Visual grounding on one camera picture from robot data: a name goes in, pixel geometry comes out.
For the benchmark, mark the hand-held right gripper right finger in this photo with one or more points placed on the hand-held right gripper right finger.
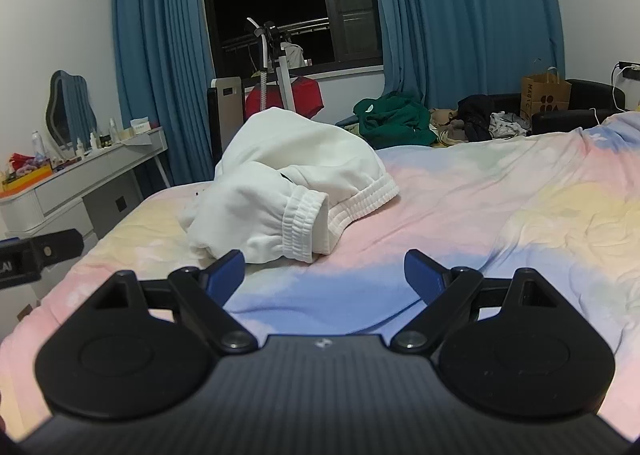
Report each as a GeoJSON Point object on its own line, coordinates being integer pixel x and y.
{"type": "Point", "coordinates": [419, 271]}

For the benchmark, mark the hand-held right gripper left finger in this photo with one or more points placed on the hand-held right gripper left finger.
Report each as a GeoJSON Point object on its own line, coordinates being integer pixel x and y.
{"type": "Point", "coordinates": [227, 271]}

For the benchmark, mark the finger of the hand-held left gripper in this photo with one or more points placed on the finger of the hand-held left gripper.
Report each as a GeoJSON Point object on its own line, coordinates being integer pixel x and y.
{"type": "Point", "coordinates": [57, 245]}

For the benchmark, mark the white sweatpants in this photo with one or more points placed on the white sweatpants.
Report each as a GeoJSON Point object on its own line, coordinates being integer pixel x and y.
{"type": "Point", "coordinates": [280, 160]}

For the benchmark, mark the white dressing table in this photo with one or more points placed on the white dressing table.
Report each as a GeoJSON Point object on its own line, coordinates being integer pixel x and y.
{"type": "Point", "coordinates": [65, 185]}

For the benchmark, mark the orange tray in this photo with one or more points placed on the orange tray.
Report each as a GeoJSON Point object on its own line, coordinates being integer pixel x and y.
{"type": "Point", "coordinates": [27, 177]}

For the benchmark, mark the pastel bedsheet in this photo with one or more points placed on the pastel bedsheet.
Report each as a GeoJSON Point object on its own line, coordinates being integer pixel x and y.
{"type": "Point", "coordinates": [475, 195]}

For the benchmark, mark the wavy black mirror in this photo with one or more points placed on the wavy black mirror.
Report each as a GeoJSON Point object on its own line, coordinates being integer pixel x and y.
{"type": "Point", "coordinates": [67, 105]}

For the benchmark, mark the white tissue box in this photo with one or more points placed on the white tissue box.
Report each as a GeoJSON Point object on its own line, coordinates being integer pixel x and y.
{"type": "Point", "coordinates": [141, 125]}

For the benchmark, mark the beige garment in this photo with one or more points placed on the beige garment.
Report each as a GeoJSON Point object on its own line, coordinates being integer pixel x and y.
{"type": "Point", "coordinates": [447, 125]}

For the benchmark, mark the green garment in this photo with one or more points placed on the green garment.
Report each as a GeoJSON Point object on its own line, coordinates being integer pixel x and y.
{"type": "Point", "coordinates": [395, 120]}

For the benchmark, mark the beige air purifier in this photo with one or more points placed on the beige air purifier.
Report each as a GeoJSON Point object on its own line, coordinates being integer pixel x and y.
{"type": "Point", "coordinates": [227, 105]}

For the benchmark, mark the black garment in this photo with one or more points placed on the black garment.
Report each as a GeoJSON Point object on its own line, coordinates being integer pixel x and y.
{"type": "Point", "coordinates": [477, 110]}

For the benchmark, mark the white patterned garment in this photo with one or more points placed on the white patterned garment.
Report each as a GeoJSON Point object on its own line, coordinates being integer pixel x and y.
{"type": "Point", "coordinates": [507, 124]}

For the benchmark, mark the red garment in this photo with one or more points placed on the red garment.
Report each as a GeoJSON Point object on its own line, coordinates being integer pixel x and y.
{"type": "Point", "coordinates": [300, 95]}

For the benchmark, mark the white garment steamer stand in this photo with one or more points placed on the white garment steamer stand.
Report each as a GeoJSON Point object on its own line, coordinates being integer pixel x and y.
{"type": "Point", "coordinates": [260, 65]}

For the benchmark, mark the blue curtain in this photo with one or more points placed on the blue curtain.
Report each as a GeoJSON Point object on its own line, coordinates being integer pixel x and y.
{"type": "Point", "coordinates": [460, 10]}
{"type": "Point", "coordinates": [160, 60]}

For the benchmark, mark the brown paper bag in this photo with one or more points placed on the brown paper bag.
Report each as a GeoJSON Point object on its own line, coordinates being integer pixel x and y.
{"type": "Point", "coordinates": [545, 95]}

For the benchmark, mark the white hanging cloth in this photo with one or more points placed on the white hanging cloth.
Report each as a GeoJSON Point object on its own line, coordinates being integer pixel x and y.
{"type": "Point", "coordinates": [295, 54]}

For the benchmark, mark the black sofa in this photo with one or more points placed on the black sofa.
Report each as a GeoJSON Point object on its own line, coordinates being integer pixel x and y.
{"type": "Point", "coordinates": [595, 95]}

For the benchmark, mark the wall socket with charger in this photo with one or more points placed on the wall socket with charger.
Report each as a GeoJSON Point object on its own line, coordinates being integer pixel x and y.
{"type": "Point", "coordinates": [629, 67]}

